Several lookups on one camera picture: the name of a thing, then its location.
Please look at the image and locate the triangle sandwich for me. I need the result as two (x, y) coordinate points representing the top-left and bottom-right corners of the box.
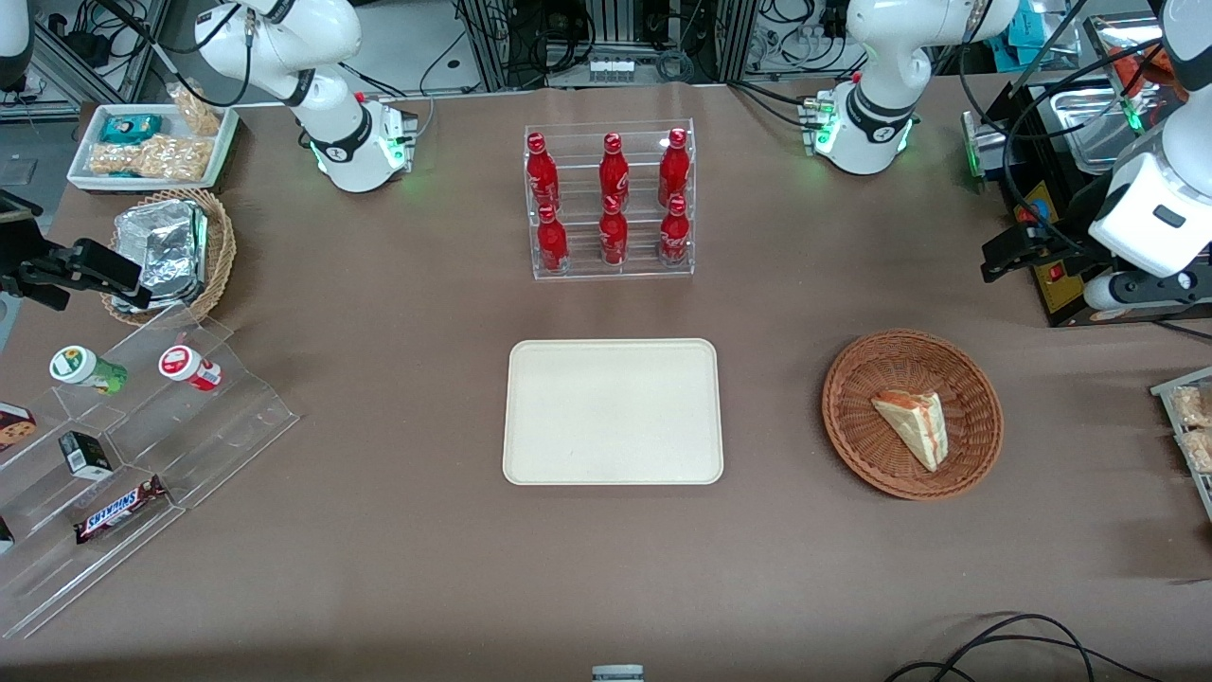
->
(869, 390), (949, 473)

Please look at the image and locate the white rectangular snack tray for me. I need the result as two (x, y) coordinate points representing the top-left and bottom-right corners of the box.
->
(66, 102), (241, 193)

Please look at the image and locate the tan wicker basket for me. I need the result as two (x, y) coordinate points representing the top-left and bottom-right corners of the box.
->
(99, 188), (238, 328)

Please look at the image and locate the brown round wicker basket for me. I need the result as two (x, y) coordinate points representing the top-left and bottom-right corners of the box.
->
(821, 328), (1005, 501)

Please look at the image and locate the cream rectangular plastic tray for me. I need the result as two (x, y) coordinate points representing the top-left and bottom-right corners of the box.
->
(502, 338), (725, 487)

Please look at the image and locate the silver foil wrapped package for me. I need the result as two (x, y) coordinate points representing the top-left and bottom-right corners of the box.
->
(112, 199), (209, 314)

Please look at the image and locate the black food warmer appliance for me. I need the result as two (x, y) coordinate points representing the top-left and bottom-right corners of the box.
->
(961, 14), (1212, 329)

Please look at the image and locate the green lidded cup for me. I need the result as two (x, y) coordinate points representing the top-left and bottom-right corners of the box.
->
(49, 346), (129, 396)

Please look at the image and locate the steel warmer pan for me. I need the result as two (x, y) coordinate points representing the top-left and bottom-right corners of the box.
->
(1027, 85), (1151, 176)

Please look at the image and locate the large clear peanut bag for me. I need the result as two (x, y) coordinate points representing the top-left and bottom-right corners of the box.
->
(87, 135), (211, 183)

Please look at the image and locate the red lidded cup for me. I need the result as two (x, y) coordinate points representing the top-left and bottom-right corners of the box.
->
(158, 346), (223, 392)

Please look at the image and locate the teal snack packet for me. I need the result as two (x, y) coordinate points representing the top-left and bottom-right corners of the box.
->
(99, 114), (164, 145)

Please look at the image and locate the brown cookie box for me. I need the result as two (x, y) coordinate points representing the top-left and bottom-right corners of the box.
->
(0, 403), (39, 453)

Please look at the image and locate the orange fried food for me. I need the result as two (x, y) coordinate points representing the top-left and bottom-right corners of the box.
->
(1103, 43), (1185, 100)

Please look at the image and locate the teal box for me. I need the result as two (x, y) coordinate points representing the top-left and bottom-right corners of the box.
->
(1007, 9), (1048, 67)

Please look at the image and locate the small black carton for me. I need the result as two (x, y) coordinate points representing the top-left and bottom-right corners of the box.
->
(59, 431), (115, 479)

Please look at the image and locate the small clear peanut bag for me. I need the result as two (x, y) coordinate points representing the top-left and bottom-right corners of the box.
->
(168, 81), (224, 138)

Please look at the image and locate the clear acrylic stepped shelf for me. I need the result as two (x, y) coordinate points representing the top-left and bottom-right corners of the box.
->
(0, 303), (301, 640)

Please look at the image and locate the Snickers chocolate bar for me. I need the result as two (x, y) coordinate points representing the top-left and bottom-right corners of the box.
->
(74, 474), (169, 546)

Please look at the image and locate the red cola bottle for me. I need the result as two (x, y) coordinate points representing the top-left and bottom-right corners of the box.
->
(598, 196), (630, 267)
(659, 194), (691, 267)
(598, 133), (631, 205)
(526, 133), (561, 211)
(658, 128), (690, 205)
(537, 204), (570, 276)

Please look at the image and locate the clear acrylic bottle rack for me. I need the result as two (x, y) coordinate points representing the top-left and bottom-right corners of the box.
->
(524, 118), (697, 280)

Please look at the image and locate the black floor cable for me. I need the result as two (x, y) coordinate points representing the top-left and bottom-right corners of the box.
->
(885, 613), (1166, 682)

